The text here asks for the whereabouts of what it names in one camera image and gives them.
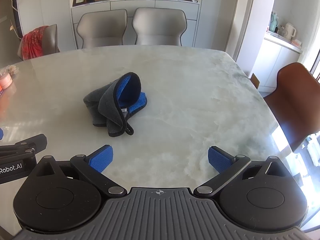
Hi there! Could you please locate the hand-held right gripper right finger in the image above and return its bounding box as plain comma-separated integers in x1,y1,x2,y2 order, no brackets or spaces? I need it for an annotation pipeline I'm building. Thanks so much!
194,146,295,197

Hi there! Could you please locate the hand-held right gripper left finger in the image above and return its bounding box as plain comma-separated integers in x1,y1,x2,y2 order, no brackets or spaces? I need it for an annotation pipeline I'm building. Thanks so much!
35,144,127,197

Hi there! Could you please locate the blue and grey towel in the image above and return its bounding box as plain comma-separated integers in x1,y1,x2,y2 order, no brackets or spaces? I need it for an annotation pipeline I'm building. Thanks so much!
83,72,148,137

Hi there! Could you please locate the pink round container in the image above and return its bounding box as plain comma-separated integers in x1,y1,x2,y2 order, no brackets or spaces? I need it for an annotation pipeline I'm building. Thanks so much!
0,72,12,89

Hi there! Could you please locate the clear plastic bag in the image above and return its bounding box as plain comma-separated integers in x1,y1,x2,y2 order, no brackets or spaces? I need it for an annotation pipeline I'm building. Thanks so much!
0,65,19,76

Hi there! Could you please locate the brown leather chair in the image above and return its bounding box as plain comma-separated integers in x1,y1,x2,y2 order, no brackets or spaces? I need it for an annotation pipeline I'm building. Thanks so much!
262,62,320,153

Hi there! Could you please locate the red patterned cloth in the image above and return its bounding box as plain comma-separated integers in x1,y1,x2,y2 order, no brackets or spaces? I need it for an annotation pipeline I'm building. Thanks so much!
19,26,49,60

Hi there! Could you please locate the beige chair with red cloth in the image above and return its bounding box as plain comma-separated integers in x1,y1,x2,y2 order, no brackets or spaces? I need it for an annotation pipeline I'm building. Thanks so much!
17,24,60,61

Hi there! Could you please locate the white kitchen counter cabinet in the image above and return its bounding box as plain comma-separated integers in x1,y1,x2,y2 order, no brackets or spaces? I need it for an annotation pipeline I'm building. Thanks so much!
257,31,304,93

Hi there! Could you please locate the white branch decoration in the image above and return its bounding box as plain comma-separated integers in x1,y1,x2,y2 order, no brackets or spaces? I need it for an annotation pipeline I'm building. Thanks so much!
7,0,24,40

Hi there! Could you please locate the beige dining chair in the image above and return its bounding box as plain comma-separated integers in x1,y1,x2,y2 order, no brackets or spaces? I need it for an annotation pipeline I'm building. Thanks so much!
76,9,128,49
132,7,188,46

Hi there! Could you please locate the cream electric kettle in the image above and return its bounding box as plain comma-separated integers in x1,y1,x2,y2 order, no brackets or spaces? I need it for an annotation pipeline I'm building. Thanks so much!
282,23,297,40

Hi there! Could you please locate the green thermos jug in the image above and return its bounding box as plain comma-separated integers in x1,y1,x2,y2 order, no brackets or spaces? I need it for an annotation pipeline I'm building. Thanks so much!
269,12,279,32

